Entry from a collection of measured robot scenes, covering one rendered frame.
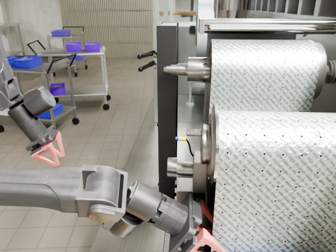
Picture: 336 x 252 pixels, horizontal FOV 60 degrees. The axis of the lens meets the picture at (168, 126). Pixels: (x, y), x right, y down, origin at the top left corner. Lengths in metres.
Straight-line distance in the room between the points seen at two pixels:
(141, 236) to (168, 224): 0.34
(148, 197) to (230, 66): 0.35
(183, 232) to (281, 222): 0.18
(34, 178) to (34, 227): 1.93
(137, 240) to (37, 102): 0.47
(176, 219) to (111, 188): 0.13
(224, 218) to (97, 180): 0.23
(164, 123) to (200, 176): 0.28
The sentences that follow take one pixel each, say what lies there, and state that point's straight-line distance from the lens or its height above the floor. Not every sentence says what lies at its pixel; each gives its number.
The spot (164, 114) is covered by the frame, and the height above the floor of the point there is 1.21.
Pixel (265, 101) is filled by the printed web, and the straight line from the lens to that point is 0.72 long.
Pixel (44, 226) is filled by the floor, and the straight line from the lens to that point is 2.41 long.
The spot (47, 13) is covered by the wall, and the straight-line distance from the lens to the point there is 9.63.
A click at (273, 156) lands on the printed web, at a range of 0.50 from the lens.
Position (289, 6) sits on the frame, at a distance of 1.33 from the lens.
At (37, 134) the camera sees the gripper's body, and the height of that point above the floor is 1.14.
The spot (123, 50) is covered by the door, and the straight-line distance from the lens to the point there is 9.22.
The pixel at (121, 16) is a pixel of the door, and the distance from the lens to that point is 9.14.
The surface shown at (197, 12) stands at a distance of 1.46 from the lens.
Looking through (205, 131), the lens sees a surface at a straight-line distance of 0.51.
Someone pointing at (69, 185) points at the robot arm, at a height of 1.22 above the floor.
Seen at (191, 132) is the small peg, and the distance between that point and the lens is 0.54.
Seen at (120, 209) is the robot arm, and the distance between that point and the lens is 0.49.
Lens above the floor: 1.49
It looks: 23 degrees down
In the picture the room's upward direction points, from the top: straight up
